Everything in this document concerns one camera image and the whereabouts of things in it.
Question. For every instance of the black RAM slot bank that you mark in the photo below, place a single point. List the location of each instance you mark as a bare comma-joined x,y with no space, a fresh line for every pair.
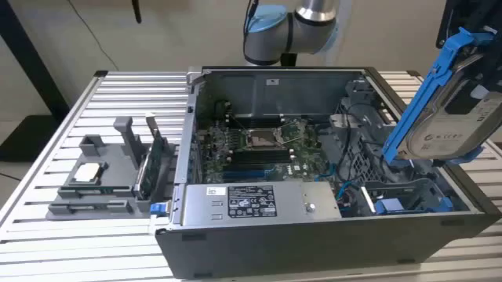
255,121
262,156

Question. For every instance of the thin metal locking lever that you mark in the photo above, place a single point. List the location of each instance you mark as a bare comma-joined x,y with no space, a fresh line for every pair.
239,122

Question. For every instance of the silver CPU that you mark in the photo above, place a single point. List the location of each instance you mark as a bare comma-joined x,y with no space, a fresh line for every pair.
88,172

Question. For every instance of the black flat base plate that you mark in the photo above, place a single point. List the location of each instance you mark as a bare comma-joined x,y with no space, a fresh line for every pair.
23,138

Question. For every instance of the green motherboard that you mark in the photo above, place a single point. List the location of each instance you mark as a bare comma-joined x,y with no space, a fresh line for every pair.
306,158

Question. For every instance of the silver power supply with label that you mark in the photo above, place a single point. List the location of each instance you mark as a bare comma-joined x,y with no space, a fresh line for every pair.
290,202

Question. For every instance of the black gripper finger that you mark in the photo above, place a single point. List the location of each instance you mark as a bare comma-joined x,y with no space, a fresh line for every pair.
466,101

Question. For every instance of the black upright post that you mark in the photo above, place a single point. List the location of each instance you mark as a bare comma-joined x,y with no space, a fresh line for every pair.
27,58

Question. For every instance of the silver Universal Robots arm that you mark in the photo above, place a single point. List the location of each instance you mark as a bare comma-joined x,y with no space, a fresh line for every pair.
274,38

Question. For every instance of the CPU socket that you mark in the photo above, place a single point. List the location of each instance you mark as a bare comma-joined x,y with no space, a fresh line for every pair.
261,138

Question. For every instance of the hard disk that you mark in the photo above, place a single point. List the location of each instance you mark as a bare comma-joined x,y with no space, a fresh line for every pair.
440,138

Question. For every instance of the perforated metal disk bay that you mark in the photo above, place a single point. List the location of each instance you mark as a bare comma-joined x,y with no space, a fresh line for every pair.
365,132

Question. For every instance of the grey parts rack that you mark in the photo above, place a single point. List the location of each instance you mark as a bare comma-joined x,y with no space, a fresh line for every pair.
118,164

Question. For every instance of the green RAM stick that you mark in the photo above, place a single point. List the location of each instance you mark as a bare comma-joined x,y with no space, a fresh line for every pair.
103,191
92,207

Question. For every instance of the blue disk carrier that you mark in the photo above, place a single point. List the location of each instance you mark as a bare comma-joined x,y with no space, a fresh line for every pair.
392,205

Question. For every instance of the blue expansion slot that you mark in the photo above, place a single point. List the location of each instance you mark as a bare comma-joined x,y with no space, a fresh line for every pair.
247,175

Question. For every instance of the green graphics card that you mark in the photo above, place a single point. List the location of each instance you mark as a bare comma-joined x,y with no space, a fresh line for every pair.
151,167

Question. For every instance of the blue case latch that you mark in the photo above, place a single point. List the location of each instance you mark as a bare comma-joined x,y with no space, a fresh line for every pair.
157,210

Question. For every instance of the open dark grey PC case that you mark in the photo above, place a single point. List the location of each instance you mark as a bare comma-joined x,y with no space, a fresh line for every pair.
274,249

